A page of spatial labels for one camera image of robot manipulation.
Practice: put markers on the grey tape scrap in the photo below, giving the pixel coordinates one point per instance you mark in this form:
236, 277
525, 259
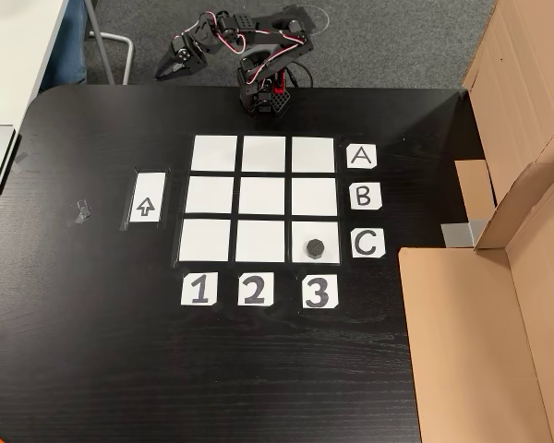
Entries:
22, 160
80, 213

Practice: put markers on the paper sheet number 2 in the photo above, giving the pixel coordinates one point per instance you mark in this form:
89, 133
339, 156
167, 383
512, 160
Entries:
256, 289

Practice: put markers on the white arrow paper sheet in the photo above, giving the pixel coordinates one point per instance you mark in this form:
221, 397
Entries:
147, 194

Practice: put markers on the paper sheet letter C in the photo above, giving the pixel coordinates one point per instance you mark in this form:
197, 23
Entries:
368, 243

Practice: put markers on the grey tape strip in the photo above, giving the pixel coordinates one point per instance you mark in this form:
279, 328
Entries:
459, 234

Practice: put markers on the person's leg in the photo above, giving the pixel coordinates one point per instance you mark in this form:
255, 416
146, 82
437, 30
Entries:
74, 41

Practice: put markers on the paper sheet letter A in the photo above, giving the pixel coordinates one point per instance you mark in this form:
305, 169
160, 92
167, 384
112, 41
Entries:
362, 157

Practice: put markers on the large brown cardboard sheet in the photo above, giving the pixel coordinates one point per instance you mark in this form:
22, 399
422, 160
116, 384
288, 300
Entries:
466, 346
526, 69

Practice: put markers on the black round token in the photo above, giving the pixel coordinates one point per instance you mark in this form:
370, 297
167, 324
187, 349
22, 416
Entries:
315, 249

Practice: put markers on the paper sheet number 1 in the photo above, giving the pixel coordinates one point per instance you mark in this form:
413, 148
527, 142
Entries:
198, 289

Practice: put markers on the paper sheet number 3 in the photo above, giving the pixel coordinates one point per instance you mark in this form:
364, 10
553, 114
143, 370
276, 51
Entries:
320, 291

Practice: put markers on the white paper grid square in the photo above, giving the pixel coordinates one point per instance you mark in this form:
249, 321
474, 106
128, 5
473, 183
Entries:
210, 195
315, 197
262, 196
264, 154
300, 231
205, 240
260, 241
214, 153
313, 155

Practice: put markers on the grey metal chair frame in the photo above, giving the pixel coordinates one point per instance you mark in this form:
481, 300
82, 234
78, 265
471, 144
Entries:
106, 51

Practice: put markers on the white table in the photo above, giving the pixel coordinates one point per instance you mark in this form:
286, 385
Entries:
14, 55

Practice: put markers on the paper sheet letter B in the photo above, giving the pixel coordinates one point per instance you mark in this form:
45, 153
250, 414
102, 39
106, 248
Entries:
365, 197

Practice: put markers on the black floor tape patch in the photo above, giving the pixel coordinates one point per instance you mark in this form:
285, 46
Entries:
310, 13

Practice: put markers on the black red bar clamp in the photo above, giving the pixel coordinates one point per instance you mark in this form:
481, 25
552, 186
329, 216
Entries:
280, 85

